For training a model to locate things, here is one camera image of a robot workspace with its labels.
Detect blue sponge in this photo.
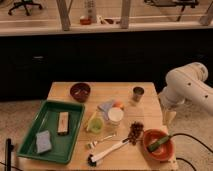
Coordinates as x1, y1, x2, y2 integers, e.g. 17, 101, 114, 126
36, 130, 52, 154

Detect small green cup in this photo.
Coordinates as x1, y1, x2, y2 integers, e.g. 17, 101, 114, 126
88, 118, 103, 134

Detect small red bowl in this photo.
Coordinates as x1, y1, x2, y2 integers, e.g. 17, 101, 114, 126
80, 16, 92, 25

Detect orange fruit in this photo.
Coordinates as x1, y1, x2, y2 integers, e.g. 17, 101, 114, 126
113, 101, 124, 110

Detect green plastic tray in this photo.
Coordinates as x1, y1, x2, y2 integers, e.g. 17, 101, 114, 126
17, 100, 85, 164

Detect black stand post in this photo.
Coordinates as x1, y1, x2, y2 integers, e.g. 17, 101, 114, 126
5, 138, 14, 171

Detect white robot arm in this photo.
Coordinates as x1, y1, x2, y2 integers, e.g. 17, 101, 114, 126
158, 62, 213, 126

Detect wooden block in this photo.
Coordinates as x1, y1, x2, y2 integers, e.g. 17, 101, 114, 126
57, 112, 69, 135

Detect yellow banana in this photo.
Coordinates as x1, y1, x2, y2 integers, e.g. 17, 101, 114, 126
84, 111, 97, 131

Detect orange bowl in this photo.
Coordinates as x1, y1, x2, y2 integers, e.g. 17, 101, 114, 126
142, 129, 174, 162

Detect blue grey cloth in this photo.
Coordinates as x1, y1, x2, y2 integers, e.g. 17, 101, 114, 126
98, 100, 114, 113

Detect white black dish brush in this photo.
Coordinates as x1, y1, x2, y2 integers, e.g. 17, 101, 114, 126
87, 138, 129, 167

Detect bunch of dark grapes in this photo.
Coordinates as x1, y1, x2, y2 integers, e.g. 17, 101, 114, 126
128, 122, 144, 145

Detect metal cup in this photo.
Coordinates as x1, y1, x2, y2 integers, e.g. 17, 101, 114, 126
132, 87, 144, 102

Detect purple bowl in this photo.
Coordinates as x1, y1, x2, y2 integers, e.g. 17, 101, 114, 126
70, 83, 91, 103

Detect black office chair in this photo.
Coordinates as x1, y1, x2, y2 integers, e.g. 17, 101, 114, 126
8, 0, 43, 16

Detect black cable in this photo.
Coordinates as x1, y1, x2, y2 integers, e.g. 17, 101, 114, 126
169, 132, 213, 171

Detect green cucumber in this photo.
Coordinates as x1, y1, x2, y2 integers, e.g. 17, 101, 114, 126
147, 136, 170, 152

